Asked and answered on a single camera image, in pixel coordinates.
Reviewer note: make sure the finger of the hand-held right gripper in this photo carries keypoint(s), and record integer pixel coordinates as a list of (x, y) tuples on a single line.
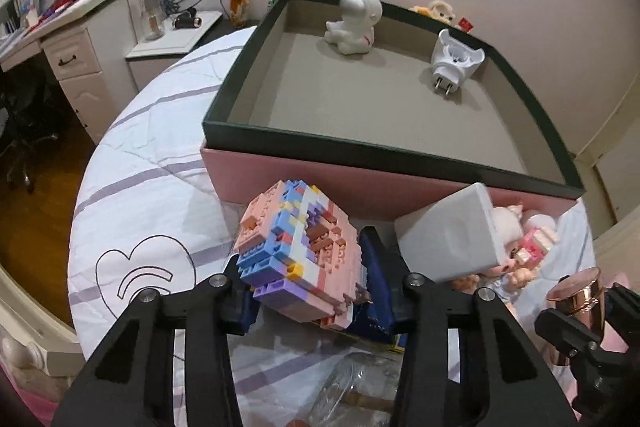
[(595, 367), (625, 304)]

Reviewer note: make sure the orange snack bag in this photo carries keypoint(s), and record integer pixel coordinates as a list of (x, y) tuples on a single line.
[(239, 2)]

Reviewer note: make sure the white bed frame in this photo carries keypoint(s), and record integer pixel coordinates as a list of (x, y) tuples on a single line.
[(35, 337)]

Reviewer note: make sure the pastel toy brick block model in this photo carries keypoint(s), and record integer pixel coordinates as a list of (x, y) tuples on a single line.
[(300, 252)]

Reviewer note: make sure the red desk item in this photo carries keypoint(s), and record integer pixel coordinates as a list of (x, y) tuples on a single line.
[(62, 2)]

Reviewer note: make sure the small black webcam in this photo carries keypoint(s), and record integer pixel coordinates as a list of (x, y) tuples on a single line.
[(186, 21)]

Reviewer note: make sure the white-haired doll figure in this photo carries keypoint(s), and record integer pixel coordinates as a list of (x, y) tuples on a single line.
[(507, 232)]

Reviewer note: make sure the pink bedding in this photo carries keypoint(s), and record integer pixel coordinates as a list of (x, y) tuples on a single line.
[(25, 402)]

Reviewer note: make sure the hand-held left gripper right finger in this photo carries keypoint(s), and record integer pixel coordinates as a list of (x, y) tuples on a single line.
[(384, 287)]

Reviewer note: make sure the pink box with dark rim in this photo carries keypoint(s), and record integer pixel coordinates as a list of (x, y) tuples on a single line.
[(350, 107)]

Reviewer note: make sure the yellow plush toy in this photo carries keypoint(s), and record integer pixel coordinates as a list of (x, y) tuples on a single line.
[(437, 12)]

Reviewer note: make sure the rose gold cosmetic tube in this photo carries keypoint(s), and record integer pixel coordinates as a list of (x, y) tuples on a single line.
[(575, 302)]

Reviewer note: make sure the clear plastic container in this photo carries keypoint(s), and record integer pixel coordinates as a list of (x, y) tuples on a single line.
[(355, 387)]

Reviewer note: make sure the white nightstand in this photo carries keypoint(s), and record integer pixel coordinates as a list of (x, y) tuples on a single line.
[(170, 42)]

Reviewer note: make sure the clear bottle with orange cap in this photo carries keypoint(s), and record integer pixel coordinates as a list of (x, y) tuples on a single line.
[(151, 17)]

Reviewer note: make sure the white charger block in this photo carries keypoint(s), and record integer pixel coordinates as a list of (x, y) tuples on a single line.
[(450, 232)]

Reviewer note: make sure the small red card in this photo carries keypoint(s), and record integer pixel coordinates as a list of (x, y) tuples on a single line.
[(465, 24)]

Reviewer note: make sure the white desk with drawers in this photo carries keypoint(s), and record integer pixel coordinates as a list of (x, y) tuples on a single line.
[(75, 52)]

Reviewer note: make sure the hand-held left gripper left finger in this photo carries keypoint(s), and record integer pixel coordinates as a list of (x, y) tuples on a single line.
[(236, 313)]

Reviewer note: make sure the white bear-shaped plug adapter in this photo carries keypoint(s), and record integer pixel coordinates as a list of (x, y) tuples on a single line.
[(455, 59)]

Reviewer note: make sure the silver white astronaut figurine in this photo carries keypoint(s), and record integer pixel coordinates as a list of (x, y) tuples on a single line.
[(355, 19)]

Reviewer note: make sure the black office chair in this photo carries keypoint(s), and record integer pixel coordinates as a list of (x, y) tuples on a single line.
[(25, 117)]

